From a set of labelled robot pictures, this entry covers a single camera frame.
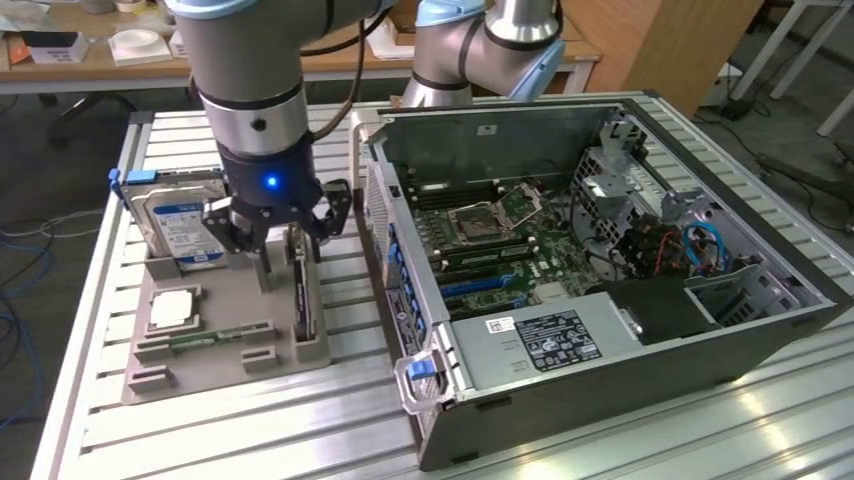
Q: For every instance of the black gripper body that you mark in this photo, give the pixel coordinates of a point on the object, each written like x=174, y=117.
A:
x=269, y=182

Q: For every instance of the green expansion card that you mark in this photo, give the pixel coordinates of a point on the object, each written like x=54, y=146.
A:
x=301, y=295

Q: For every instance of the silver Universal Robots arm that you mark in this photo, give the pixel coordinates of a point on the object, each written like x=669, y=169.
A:
x=246, y=75

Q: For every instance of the hard disk in blue caddy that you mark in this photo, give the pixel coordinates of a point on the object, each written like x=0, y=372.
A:
x=176, y=235

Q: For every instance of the CPU with silver lid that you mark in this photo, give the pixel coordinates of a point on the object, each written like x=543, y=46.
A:
x=174, y=310

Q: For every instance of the CPU socket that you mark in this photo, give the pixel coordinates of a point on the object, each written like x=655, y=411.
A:
x=476, y=225

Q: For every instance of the green RAM stick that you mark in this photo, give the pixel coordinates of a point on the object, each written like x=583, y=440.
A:
x=200, y=340

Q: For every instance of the dark installed RAM stick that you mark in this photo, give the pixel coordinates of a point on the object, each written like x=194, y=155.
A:
x=487, y=256

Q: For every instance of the blue expansion slot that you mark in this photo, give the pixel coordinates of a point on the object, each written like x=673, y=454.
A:
x=469, y=287

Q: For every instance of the grey parts rack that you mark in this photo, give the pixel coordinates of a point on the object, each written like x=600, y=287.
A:
x=220, y=365

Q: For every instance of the metal socket cover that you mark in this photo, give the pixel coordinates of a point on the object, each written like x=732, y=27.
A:
x=520, y=202

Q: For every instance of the small white labelled box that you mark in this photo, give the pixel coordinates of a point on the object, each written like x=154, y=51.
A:
x=178, y=47

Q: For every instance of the white paper stack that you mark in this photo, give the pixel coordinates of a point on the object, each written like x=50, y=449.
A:
x=389, y=50

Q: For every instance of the black chair base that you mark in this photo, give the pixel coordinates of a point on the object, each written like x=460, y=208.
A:
x=73, y=112

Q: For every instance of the green motherboard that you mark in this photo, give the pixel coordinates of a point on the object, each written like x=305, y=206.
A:
x=553, y=260

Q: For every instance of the blue case latch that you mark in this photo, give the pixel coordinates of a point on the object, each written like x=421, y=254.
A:
x=420, y=371

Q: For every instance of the wooden desk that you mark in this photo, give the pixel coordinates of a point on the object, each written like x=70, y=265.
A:
x=93, y=70

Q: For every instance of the grey power supply unit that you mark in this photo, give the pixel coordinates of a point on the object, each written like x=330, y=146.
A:
x=507, y=360

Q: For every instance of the white box with black top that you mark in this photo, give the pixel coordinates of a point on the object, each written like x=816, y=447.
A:
x=56, y=50

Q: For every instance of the metal drive cage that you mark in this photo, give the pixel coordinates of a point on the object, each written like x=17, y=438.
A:
x=613, y=200

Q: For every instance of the grey cup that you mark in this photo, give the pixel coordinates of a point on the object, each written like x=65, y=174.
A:
x=96, y=5

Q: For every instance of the black open PC case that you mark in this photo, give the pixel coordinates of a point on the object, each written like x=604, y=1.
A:
x=600, y=380

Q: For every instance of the wooden cabinet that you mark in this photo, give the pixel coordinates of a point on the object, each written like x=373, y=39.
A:
x=673, y=50

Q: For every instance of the black power adapter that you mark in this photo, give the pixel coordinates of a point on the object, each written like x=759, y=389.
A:
x=735, y=109

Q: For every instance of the metal disk bay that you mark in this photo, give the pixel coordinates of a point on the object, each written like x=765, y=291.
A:
x=740, y=300

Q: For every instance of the white table frame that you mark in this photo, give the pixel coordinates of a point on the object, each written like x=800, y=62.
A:
x=800, y=40

